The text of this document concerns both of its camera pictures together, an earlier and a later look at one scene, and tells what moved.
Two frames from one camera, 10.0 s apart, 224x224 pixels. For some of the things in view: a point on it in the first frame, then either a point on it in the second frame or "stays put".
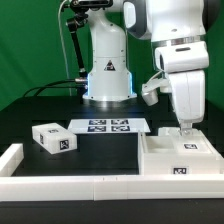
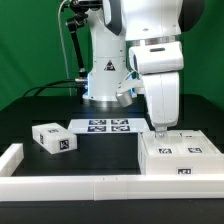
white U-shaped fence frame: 15,186 stays put
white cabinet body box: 171,154 stays put
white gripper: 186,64 -> 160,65
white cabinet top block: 54,137 stays put
